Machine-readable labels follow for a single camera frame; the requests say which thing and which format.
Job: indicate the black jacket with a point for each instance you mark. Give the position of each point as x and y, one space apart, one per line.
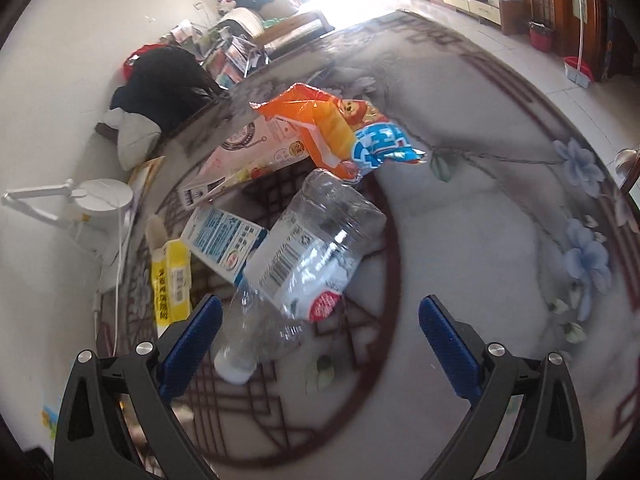
165 85

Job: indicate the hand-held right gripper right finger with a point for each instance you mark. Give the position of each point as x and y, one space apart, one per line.
447 350

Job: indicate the pink white carton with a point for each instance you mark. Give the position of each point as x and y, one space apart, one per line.
240 160

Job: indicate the wooden sofa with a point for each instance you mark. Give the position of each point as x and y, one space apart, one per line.
290 30

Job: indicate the white plastic bag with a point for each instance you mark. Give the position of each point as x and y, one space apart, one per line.
135 137

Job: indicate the yellow tissue packet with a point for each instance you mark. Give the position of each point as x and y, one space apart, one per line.
172 280

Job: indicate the magazine rack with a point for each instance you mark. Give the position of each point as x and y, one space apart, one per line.
225 57

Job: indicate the yellow envelope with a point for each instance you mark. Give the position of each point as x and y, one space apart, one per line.
145 177

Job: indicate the blue snack wrapper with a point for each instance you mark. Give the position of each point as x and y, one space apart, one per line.
382 147

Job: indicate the white desk lamp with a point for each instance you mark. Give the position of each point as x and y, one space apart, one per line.
102 202

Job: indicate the clear plastic bottle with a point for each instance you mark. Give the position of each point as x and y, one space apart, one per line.
310 250

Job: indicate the small blue white carton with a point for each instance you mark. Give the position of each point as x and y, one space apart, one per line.
220 240

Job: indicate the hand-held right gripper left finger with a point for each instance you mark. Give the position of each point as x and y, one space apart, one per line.
192 342

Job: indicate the small red floor bin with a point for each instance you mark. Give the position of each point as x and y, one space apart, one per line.
541 36

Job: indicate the orange snack bag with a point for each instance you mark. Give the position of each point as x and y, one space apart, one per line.
325 120

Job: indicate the red bag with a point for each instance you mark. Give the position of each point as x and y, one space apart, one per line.
137 57

